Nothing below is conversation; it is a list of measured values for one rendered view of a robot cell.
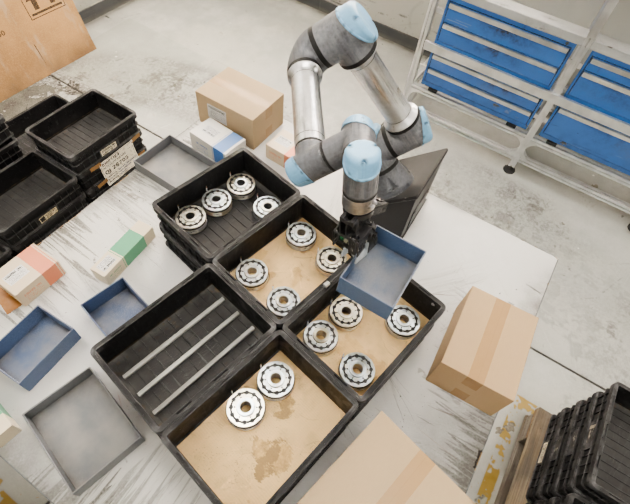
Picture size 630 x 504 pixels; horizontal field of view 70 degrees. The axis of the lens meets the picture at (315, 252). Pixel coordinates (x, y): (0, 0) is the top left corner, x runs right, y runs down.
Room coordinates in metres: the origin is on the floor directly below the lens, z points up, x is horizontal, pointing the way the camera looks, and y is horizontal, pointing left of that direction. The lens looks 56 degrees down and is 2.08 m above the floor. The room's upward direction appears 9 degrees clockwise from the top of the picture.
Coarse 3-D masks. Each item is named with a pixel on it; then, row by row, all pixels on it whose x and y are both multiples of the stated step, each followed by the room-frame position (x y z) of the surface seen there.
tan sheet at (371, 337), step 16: (400, 304) 0.70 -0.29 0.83; (368, 320) 0.63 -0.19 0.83; (384, 320) 0.64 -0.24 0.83; (400, 320) 0.65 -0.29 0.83; (320, 336) 0.55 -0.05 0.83; (352, 336) 0.57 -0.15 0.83; (368, 336) 0.58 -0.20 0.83; (384, 336) 0.59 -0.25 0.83; (336, 352) 0.51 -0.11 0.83; (352, 352) 0.52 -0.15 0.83; (368, 352) 0.53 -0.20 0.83; (384, 352) 0.53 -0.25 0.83; (400, 352) 0.54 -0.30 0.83; (336, 368) 0.46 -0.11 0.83; (384, 368) 0.49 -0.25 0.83
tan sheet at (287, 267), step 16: (272, 240) 0.87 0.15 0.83; (320, 240) 0.90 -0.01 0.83; (256, 256) 0.80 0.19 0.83; (272, 256) 0.81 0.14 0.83; (288, 256) 0.82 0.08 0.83; (304, 256) 0.83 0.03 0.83; (272, 272) 0.75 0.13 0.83; (288, 272) 0.76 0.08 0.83; (304, 272) 0.77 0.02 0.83; (304, 288) 0.71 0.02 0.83
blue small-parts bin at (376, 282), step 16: (384, 240) 0.74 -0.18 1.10; (400, 240) 0.73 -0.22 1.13; (368, 256) 0.70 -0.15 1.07; (384, 256) 0.71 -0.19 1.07; (400, 256) 0.72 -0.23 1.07; (416, 256) 0.70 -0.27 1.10; (352, 272) 0.64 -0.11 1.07; (368, 272) 0.65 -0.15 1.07; (384, 272) 0.66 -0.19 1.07; (400, 272) 0.67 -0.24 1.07; (352, 288) 0.56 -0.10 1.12; (368, 288) 0.60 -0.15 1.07; (384, 288) 0.61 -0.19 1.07; (400, 288) 0.62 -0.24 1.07; (368, 304) 0.54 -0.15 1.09; (384, 304) 0.53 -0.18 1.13
